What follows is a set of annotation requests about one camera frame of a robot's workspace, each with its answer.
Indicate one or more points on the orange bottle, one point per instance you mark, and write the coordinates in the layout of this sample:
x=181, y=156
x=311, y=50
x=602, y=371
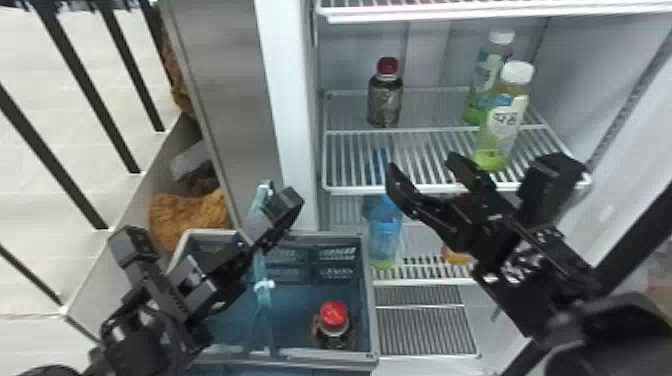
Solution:
x=454, y=256

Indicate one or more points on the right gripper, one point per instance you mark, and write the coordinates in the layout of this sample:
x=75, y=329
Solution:
x=475, y=228

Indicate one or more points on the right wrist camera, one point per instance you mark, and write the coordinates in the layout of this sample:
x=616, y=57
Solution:
x=551, y=184

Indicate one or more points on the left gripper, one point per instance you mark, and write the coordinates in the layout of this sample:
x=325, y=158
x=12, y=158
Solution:
x=215, y=273

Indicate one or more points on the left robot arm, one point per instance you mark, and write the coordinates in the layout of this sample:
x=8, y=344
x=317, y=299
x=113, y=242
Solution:
x=139, y=338

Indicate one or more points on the white fridge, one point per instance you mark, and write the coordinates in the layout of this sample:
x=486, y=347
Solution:
x=294, y=105

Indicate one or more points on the blue bottle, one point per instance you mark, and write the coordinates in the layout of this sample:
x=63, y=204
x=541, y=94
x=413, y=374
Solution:
x=384, y=226

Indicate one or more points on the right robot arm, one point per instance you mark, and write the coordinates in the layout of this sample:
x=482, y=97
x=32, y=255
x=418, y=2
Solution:
x=546, y=294

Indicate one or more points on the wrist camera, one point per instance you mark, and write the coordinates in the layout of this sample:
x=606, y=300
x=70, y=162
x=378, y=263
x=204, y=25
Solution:
x=551, y=184
x=131, y=249

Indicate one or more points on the blue basket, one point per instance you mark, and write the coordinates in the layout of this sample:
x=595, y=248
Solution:
x=294, y=294

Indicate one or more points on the dark bottle red cap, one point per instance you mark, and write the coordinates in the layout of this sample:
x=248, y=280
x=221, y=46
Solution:
x=332, y=326
x=385, y=94

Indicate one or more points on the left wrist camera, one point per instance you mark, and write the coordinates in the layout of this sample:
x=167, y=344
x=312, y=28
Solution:
x=131, y=249

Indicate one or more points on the fridge door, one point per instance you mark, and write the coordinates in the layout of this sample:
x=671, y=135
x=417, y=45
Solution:
x=638, y=239

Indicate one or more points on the green bottle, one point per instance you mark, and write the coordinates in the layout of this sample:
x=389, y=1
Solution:
x=485, y=78
x=503, y=120

